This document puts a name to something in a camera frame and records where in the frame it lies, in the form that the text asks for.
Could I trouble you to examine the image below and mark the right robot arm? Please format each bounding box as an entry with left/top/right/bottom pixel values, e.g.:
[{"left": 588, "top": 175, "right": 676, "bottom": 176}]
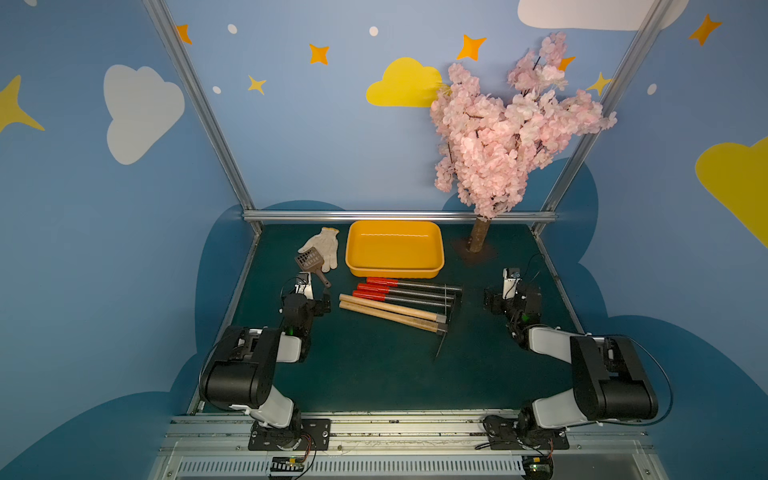
[{"left": 483, "top": 278, "right": 672, "bottom": 433}]

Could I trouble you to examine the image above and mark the wooden handle hoe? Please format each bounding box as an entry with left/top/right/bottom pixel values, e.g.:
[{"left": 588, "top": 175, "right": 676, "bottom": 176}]
[
  {"left": 340, "top": 301, "right": 448, "bottom": 357},
  {"left": 339, "top": 294, "right": 453, "bottom": 327}
]

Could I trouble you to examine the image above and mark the yellow plastic storage box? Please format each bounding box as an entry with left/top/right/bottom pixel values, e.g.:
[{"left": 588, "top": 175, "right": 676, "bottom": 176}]
[{"left": 345, "top": 220, "right": 445, "bottom": 279}]

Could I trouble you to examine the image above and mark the top red handle tool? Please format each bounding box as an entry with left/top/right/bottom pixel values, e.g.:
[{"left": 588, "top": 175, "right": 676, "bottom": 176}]
[{"left": 366, "top": 277, "right": 463, "bottom": 293}]

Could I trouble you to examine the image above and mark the bottom red handle tool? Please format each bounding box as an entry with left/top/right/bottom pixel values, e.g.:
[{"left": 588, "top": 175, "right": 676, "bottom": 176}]
[{"left": 352, "top": 290, "right": 453, "bottom": 308}]

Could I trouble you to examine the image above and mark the pink blossom artificial tree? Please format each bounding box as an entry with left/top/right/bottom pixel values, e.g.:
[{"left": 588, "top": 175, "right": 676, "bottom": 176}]
[{"left": 430, "top": 32, "right": 617, "bottom": 257}]

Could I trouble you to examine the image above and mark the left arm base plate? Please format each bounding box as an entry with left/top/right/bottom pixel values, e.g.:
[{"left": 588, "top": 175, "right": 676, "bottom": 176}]
[{"left": 247, "top": 419, "right": 331, "bottom": 451}]

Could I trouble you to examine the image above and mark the small brown slotted scoop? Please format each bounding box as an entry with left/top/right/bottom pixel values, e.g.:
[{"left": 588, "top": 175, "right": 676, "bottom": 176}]
[{"left": 295, "top": 247, "right": 332, "bottom": 289}]

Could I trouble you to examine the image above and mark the red handle tool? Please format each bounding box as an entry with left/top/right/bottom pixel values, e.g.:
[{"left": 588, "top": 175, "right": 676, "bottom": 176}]
[
  {"left": 357, "top": 283, "right": 455, "bottom": 301},
  {"left": 366, "top": 277, "right": 463, "bottom": 293},
  {"left": 352, "top": 290, "right": 453, "bottom": 308}
]

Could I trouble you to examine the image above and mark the middle red handle tool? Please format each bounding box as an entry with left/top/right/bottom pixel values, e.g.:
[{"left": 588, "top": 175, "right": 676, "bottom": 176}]
[{"left": 357, "top": 283, "right": 455, "bottom": 301}]

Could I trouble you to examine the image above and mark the aluminium front rail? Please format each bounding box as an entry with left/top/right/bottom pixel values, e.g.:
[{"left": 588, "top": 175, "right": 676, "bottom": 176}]
[{"left": 149, "top": 410, "right": 667, "bottom": 479}]

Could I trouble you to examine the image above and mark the white knitted work glove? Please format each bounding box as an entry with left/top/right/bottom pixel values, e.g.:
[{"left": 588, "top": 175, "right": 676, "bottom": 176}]
[{"left": 298, "top": 227, "right": 339, "bottom": 273}]

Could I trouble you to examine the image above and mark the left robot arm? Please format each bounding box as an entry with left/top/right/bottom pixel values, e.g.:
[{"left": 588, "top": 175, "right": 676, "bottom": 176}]
[{"left": 199, "top": 291, "right": 331, "bottom": 430}]

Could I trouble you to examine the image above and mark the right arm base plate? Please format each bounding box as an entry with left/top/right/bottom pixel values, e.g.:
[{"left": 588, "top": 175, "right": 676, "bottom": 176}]
[{"left": 482, "top": 415, "right": 570, "bottom": 451}]

